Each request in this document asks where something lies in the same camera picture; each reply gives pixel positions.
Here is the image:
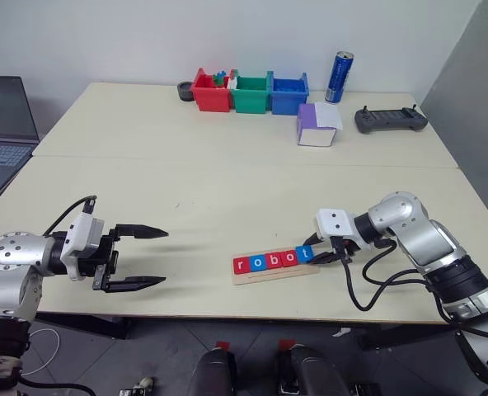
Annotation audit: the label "red plastic bin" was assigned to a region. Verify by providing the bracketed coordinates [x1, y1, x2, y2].
[190, 67, 233, 113]

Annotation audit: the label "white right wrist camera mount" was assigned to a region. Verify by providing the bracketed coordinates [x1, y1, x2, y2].
[314, 208, 359, 241]

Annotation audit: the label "blue letter t block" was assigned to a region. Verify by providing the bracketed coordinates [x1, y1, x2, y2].
[294, 246, 315, 266]

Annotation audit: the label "blue drink can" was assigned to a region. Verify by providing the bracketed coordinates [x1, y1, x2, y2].
[324, 50, 355, 105]

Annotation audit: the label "black handheld controller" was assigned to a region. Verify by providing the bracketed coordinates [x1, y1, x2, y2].
[354, 106, 430, 135]

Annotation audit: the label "green plastic bin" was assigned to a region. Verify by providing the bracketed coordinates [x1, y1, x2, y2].
[230, 69, 272, 115]

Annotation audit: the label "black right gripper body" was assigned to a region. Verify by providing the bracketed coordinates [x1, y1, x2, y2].
[317, 235, 364, 262]

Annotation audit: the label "dark rounded shape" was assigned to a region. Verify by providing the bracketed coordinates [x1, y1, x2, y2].
[185, 341, 240, 396]
[274, 339, 353, 396]

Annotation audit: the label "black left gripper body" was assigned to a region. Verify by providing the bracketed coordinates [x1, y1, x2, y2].
[76, 226, 120, 294]

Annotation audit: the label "dark grey laptop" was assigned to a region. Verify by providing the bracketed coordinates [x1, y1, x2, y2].
[0, 75, 41, 196]

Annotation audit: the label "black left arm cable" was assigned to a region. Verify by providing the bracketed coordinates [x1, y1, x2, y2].
[41, 195, 99, 238]

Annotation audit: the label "white floor cable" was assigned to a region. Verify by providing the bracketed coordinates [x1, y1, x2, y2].
[20, 328, 62, 377]

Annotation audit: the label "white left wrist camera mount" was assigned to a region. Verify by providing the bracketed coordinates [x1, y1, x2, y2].
[59, 212, 106, 282]

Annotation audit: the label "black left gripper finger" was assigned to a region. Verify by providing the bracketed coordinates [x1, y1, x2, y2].
[105, 276, 167, 294]
[115, 224, 170, 241]

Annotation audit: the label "blue plastic bin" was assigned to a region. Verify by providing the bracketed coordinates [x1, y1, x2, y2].
[268, 70, 310, 116]

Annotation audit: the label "purple and white box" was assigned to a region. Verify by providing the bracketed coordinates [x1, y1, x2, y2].
[296, 101, 345, 148]

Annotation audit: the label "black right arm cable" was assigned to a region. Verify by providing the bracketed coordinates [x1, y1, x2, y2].
[337, 242, 437, 313]

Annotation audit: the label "small black round holder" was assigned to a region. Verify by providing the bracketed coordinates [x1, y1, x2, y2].
[177, 81, 196, 102]

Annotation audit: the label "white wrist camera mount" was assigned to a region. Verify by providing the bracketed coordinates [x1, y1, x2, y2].
[314, 208, 359, 241]
[59, 212, 106, 282]

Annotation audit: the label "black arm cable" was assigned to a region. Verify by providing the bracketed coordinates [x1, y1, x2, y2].
[337, 242, 437, 313]
[41, 195, 99, 238]

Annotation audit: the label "light wooden letter tray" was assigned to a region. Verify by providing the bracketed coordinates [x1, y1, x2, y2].
[232, 262, 321, 286]

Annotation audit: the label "small coloured toy bricks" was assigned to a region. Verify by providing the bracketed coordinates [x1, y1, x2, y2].
[212, 68, 240, 90]

